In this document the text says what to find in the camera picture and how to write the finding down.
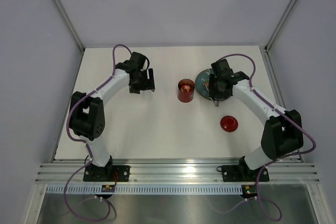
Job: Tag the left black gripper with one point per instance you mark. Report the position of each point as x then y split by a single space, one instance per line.
136 88

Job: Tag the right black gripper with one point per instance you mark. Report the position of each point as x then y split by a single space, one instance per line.
212 92

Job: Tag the red metal can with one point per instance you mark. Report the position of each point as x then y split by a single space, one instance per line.
185 97

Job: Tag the orange shrimp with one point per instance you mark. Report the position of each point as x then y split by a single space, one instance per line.
185 88

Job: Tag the red can lid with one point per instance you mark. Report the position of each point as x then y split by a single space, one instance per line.
229 123

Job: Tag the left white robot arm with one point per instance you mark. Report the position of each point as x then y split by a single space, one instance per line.
86 119

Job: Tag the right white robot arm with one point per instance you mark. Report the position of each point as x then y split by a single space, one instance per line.
281 134

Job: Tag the blue ceramic plate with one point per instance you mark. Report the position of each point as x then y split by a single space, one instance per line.
202 82

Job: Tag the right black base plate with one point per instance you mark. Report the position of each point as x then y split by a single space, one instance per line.
234 173

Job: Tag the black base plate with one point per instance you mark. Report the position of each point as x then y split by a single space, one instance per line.
234 173
120 173

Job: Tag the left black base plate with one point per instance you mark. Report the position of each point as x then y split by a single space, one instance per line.
120 173

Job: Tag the aluminium mounting rail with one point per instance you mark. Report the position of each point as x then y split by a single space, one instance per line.
178 171

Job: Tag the white slotted cable duct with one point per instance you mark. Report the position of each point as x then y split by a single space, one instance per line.
146 189

